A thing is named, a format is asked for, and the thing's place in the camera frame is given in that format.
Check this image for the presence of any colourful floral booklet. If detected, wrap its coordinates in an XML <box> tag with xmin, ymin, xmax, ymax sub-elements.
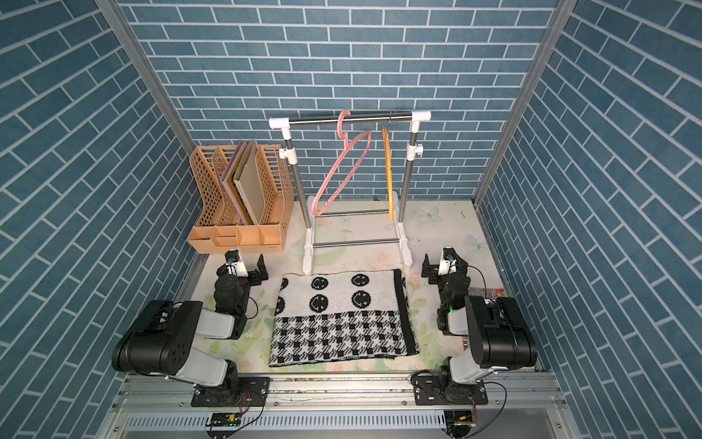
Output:
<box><xmin>469</xmin><ymin>287</ymin><xmax>505</xmax><ymax>299</ymax></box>

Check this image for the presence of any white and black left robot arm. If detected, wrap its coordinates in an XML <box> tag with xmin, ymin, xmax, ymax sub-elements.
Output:
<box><xmin>112</xmin><ymin>249</ymin><xmax>269</xmax><ymax>391</ymax></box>

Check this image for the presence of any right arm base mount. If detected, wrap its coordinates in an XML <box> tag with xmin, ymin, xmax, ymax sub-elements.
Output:
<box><xmin>409</xmin><ymin>366</ymin><xmax>488</xmax><ymax>406</ymax></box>

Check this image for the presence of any white and steel clothes rack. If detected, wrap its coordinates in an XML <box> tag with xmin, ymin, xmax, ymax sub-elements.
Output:
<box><xmin>268</xmin><ymin>110</ymin><xmax>433</xmax><ymax>276</ymax></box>

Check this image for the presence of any beige folder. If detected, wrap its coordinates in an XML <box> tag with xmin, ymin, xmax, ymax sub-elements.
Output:
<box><xmin>233</xmin><ymin>140</ymin><xmax>264</xmax><ymax>224</ymax></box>

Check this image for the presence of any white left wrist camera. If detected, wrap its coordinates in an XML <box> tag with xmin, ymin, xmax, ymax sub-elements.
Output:
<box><xmin>225</xmin><ymin>249</ymin><xmax>248</xmax><ymax>277</ymax></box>

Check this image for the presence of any floral table mat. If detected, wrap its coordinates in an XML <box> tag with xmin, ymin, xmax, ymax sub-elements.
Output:
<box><xmin>194</xmin><ymin>200</ymin><xmax>504</xmax><ymax>373</ymax></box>

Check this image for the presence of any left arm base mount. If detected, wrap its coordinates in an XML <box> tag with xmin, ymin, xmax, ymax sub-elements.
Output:
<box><xmin>191</xmin><ymin>376</ymin><xmax>271</xmax><ymax>408</ymax></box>

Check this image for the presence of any purple folder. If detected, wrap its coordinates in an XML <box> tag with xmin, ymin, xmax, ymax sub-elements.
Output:
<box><xmin>219</xmin><ymin>141</ymin><xmax>250</xmax><ymax>225</ymax></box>

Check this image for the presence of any black white smiley scarf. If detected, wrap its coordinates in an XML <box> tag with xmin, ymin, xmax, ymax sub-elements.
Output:
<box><xmin>269</xmin><ymin>269</ymin><xmax>418</xmax><ymax>368</ymax></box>

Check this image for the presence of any yellow wooden hanger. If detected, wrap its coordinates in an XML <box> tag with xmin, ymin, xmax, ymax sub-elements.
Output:
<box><xmin>381</xmin><ymin>126</ymin><xmax>394</xmax><ymax>221</ymax></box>

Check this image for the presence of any pink plastic hanger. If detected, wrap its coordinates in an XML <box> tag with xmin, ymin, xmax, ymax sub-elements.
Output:
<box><xmin>312</xmin><ymin>110</ymin><xmax>373</xmax><ymax>218</ymax></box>

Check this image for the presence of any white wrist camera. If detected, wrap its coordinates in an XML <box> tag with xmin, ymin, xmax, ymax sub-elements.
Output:
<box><xmin>225</xmin><ymin>249</ymin><xmax>248</xmax><ymax>277</ymax></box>
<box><xmin>437</xmin><ymin>247</ymin><xmax>458</xmax><ymax>275</ymax></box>

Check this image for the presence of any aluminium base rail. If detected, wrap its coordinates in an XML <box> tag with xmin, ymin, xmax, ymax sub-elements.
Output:
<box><xmin>99</xmin><ymin>370</ymin><xmax>578</xmax><ymax>438</ymax></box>

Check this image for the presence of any left green circuit board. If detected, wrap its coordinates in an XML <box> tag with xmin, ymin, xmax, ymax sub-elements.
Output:
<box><xmin>206</xmin><ymin>413</ymin><xmax>242</xmax><ymax>430</ymax></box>

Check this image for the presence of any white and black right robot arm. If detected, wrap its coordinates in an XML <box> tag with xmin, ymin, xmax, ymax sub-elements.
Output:
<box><xmin>422</xmin><ymin>247</ymin><xmax>537</xmax><ymax>393</ymax></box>

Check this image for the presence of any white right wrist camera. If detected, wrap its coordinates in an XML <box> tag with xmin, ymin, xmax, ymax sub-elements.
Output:
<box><xmin>437</xmin><ymin>247</ymin><xmax>458</xmax><ymax>275</ymax></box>

